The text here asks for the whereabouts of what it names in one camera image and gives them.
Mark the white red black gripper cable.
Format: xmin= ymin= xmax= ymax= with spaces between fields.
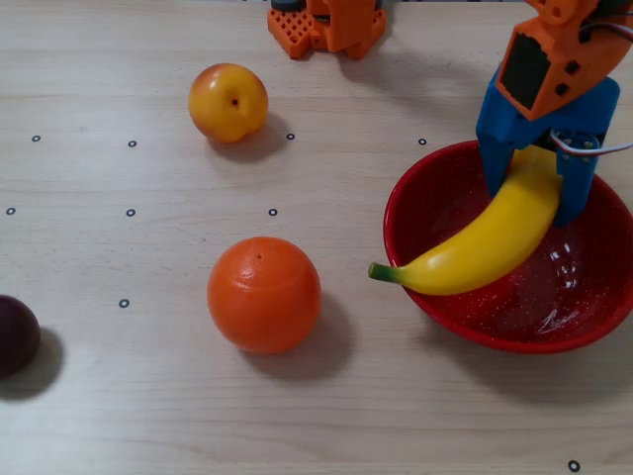
xmin=548 ymin=22 xmax=633 ymax=160

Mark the dark purple toy plum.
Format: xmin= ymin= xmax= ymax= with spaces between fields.
xmin=0 ymin=295 xmax=42 ymax=380

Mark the yellow toy banana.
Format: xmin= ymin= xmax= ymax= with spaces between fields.
xmin=368 ymin=145 xmax=565 ymax=297

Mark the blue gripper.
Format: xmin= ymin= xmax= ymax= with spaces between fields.
xmin=476 ymin=66 xmax=622 ymax=230

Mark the orange robot base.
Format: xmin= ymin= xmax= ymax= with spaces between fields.
xmin=266 ymin=0 xmax=388 ymax=61

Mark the orange toy fruit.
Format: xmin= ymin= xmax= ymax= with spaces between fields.
xmin=206 ymin=236 xmax=322 ymax=355

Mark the yellow red toy peach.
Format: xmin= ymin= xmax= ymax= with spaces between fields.
xmin=187 ymin=62 xmax=270 ymax=144

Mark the red speckled bowl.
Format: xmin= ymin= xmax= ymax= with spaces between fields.
xmin=383 ymin=140 xmax=633 ymax=355

